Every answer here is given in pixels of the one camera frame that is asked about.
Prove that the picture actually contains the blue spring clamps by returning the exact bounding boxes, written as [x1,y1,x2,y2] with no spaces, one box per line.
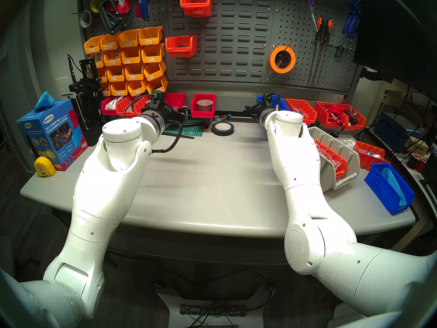
[342,0,362,38]

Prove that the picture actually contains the yellow bin labelled M3X8 BAD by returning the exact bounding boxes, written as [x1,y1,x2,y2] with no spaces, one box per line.
[99,33,121,52]

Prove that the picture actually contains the round file orange handle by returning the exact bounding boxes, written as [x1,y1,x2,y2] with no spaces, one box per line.
[314,18,334,85]

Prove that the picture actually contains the blue cloth in box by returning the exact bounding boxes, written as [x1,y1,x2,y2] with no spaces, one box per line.
[34,91,56,112]

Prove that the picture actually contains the yellow tape measure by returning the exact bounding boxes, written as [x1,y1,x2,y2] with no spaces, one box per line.
[34,156,56,177]

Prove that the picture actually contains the grey pegboard with hand tools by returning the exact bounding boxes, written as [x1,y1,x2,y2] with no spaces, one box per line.
[266,0,360,92]

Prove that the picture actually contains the grey pegboard with yellow bins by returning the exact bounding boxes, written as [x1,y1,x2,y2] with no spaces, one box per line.
[78,0,171,92]

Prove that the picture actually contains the black probe with cable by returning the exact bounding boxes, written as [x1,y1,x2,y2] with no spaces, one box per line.
[67,55,80,86]

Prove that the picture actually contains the black metal stand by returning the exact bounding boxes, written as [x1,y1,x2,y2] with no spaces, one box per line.
[68,58,107,146]

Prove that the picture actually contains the dark blue storage crate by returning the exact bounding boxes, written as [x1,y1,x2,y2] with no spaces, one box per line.
[374,111,409,147]

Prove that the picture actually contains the orange masking tape roll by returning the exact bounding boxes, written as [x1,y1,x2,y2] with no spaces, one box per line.
[268,45,296,74]

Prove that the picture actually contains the metal wire peg hook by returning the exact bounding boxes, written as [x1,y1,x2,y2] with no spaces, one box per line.
[276,36,295,67]

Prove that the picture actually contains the yellow bin labelled M2.5-5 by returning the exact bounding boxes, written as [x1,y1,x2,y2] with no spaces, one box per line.
[127,79,149,97]

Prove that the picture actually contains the green cutting mat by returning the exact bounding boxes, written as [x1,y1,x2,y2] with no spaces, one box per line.
[166,117,208,137]

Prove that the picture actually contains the large blue storage bin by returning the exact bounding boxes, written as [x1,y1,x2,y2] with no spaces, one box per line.
[257,94,291,112]

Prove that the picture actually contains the black monitor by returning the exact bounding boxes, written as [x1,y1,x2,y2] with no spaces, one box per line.
[353,0,437,104]

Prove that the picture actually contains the red bin with card pack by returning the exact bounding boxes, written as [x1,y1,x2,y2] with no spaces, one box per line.
[166,93,187,111]

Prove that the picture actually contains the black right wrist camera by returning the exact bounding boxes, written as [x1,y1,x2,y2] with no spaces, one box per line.
[262,93,279,110]

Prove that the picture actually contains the red bin with white bag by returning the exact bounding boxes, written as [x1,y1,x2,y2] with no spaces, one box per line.
[101,97,118,117]

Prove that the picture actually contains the blue cleaning cloths box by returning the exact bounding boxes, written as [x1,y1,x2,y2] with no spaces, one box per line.
[16,99,88,172]

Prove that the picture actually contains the yellow bin labelled M3-8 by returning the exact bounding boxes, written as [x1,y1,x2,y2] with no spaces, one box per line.
[124,62,146,82]

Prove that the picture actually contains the yellow bin labelled M3-6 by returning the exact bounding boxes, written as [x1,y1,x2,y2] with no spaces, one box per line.
[143,60,167,82]

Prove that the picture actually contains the red bin with clear bag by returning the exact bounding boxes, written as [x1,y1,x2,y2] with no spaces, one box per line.
[115,96,137,119]

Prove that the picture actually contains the empty orange wall bin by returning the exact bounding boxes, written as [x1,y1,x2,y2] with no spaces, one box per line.
[180,0,213,17]

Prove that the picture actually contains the red thread spool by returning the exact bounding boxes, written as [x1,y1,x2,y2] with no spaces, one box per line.
[407,152,426,171]

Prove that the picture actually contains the yellow bin labelled M4-6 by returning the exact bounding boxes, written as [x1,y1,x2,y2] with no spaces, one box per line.
[120,46,143,65]

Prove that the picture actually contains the yellow bin labelled M3-12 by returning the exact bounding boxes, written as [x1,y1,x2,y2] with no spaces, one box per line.
[106,66,126,83]

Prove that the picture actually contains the yellow bin labelled M3X6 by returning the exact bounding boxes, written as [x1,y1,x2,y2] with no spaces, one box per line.
[138,26,164,46]

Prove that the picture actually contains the yellow bin labelled M4-0.7 HEX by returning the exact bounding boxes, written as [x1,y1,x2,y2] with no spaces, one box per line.
[146,76,169,95]

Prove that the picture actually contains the black power strip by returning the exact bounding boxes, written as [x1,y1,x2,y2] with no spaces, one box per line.
[180,303,247,317]

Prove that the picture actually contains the orange bin holding plastic bag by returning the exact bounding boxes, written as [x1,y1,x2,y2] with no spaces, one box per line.
[314,140,349,179]

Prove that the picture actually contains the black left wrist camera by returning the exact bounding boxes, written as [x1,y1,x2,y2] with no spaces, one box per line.
[150,90,166,109]

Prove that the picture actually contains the grey louvered wall panel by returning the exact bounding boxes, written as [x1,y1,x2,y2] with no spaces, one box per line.
[166,0,275,86]

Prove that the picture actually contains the metal hook rack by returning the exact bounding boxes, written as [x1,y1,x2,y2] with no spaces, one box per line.
[313,37,356,52]

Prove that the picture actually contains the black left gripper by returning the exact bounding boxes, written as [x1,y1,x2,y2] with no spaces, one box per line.
[163,104,189,125]

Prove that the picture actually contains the large grey storage bin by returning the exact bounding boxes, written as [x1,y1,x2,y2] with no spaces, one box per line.
[307,126,361,191]

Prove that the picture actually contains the yellow bin labelled M2.5-6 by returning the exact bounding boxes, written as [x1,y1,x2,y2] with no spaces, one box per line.
[110,81,130,97]

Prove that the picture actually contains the small cardboard box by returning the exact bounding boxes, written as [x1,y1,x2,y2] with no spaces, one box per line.
[406,136,430,156]

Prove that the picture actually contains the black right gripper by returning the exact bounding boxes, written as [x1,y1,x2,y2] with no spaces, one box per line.
[243,104,271,122]

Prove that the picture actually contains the clear bag of red parts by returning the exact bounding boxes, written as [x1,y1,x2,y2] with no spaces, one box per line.
[316,145,343,170]

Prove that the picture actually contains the black tape roll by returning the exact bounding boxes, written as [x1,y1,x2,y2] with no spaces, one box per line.
[212,122,235,137]

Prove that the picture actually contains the red and white tool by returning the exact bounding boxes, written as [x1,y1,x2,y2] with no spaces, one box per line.
[105,0,132,15]

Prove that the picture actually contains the orange bin with red pliers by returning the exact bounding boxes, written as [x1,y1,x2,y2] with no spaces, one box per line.
[314,101,347,129]

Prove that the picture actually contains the orange bin with glue bottles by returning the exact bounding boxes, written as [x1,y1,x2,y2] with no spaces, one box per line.
[286,98,318,127]

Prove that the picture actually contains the blue microfibre cloth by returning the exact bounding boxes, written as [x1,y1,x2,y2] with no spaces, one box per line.
[382,167,408,207]

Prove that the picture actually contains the blue bin holding cloth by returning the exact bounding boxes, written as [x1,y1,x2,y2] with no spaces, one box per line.
[364,163,415,215]

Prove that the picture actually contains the red bin holding tape roll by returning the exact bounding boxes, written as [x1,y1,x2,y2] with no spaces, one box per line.
[191,94,216,119]

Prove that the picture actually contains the flat file orange handle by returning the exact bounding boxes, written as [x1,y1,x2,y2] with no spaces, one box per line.
[309,16,324,86]

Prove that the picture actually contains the orange bin with blue card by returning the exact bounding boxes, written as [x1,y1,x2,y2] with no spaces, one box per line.
[353,141,391,170]

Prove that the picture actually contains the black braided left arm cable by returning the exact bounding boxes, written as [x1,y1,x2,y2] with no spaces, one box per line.
[151,122,184,154]

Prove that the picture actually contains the red bin with screw bag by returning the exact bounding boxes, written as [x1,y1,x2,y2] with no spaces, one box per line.
[134,95,153,119]

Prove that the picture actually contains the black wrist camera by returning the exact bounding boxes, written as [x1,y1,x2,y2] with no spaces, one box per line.
[150,90,166,109]
[262,93,279,110]

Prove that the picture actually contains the yellow bin labelled M3-4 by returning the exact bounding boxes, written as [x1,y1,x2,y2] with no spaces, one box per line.
[141,43,166,64]

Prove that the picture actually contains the yellow bin labelled M4X4X6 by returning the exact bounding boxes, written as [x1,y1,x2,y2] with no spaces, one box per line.
[103,49,123,67]

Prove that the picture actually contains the orange wall bin with contents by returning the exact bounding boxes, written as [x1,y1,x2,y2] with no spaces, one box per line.
[165,36,199,58]

